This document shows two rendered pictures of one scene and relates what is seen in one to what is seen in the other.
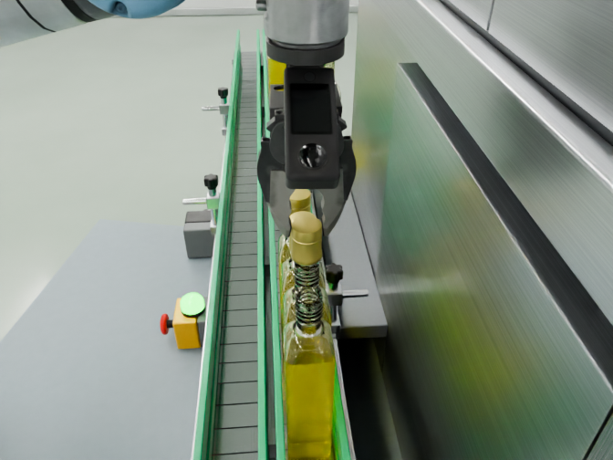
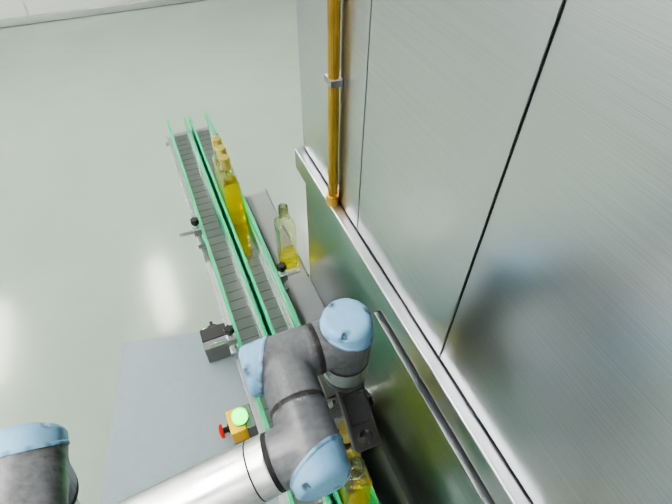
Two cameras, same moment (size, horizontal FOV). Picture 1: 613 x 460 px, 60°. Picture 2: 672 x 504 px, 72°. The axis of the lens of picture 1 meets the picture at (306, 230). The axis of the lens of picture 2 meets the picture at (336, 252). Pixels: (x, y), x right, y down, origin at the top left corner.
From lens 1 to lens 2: 0.58 m
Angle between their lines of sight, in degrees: 19
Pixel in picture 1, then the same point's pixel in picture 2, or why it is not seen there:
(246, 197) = (243, 313)
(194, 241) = (213, 353)
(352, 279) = not seen: hidden behind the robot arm
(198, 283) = (226, 383)
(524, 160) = (476, 459)
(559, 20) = (484, 406)
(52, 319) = (133, 447)
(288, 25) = (344, 384)
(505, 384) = not seen: outside the picture
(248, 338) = not seen: hidden behind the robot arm
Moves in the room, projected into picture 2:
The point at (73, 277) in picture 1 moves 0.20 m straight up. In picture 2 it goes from (130, 404) to (105, 372)
